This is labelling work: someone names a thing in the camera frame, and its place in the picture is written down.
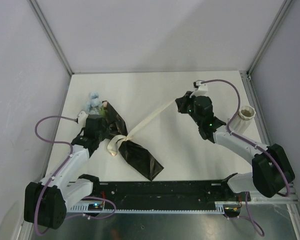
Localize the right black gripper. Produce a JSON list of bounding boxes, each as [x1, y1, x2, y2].
[[175, 91, 202, 126]]

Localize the black wrapping paper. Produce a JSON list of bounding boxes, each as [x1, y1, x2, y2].
[[99, 100, 165, 182]]

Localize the blue and pink flower bouquet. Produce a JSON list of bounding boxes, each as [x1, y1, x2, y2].
[[84, 92, 107, 117]]

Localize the cream ribbon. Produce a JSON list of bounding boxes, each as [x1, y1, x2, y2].
[[106, 100, 175, 157]]

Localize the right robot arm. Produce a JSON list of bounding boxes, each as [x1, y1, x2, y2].
[[175, 91, 295, 201]]

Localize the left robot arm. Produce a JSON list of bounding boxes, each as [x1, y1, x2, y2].
[[23, 114, 110, 229]]

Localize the white ribbed vase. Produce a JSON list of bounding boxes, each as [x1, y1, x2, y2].
[[229, 105, 256, 135]]

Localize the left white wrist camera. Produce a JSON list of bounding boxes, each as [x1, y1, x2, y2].
[[75, 110, 89, 125]]

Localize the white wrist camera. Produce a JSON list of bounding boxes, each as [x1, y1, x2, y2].
[[75, 110, 89, 125], [190, 80, 208, 97]]

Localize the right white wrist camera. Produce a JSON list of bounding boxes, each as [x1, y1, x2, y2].
[[190, 80, 208, 97]]

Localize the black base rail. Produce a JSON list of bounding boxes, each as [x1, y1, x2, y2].
[[89, 178, 252, 211]]

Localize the aluminium frame rails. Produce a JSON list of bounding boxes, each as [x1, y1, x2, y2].
[[34, 70, 297, 240]]

